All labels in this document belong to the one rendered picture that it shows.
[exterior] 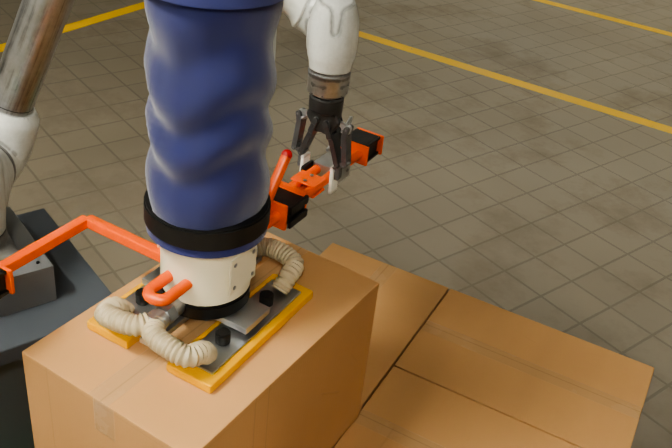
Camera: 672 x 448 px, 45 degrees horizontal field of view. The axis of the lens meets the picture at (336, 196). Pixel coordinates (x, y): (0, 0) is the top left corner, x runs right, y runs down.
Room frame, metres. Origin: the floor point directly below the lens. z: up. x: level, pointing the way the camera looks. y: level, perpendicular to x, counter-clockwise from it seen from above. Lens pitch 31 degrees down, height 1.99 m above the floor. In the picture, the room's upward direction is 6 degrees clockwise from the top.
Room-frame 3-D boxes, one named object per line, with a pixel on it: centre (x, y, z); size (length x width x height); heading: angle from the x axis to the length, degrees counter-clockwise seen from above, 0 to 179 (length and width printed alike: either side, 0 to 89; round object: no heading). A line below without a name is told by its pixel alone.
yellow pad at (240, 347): (1.20, 0.15, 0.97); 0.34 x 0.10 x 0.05; 153
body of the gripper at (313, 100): (1.62, 0.04, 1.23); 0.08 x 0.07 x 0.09; 62
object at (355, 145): (1.78, -0.05, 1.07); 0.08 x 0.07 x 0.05; 153
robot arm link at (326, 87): (1.62, 0.04, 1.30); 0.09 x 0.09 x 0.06
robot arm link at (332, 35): (1.63, 0.04, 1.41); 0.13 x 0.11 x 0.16; 6
